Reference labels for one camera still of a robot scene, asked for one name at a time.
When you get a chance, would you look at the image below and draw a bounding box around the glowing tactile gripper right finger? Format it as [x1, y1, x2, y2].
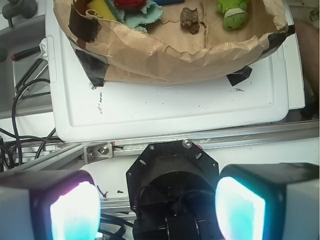
[215, 162, 320, 240]

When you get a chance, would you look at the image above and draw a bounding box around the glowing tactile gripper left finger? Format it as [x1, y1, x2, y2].
[0, 170, 101, 240]

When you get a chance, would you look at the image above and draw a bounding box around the green plush frog toy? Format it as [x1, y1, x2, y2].
[216, 0, 249, 31]

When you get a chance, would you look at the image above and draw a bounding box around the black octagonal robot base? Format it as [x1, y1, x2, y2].
[126, 140, 223, 240]

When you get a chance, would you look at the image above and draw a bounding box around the white plastic lid board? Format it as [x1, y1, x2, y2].
[45, 0, 305, 142]

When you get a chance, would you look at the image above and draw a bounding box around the brown paper bag tray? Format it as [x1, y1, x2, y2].
[53, 0, 295, 86]

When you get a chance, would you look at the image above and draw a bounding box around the grey metal clamp knob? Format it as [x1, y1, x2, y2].
[2, 0, 38, 28]

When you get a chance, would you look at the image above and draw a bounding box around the brown owl figurine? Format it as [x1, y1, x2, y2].
[180, 7, 200, 35]

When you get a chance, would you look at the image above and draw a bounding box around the yellow green sponge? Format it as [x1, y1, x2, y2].
[87, 0, 117, 21]

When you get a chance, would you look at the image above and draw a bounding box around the teal terry cloth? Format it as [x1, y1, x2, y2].
[104, 0, 163, 34]

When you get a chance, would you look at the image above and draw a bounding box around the red crumpled paper ball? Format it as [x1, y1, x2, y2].
[114, 0, 146, 9]

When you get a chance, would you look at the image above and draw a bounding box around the blue rectangular block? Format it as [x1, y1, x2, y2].
[152, 0, 185, 6]

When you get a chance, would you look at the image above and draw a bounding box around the aluminium extrusion rail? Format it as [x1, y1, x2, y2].
[16, 119, 320, 177]

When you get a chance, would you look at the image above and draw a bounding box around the black cable bundle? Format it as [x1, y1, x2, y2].
[0, 57, 57, 173]

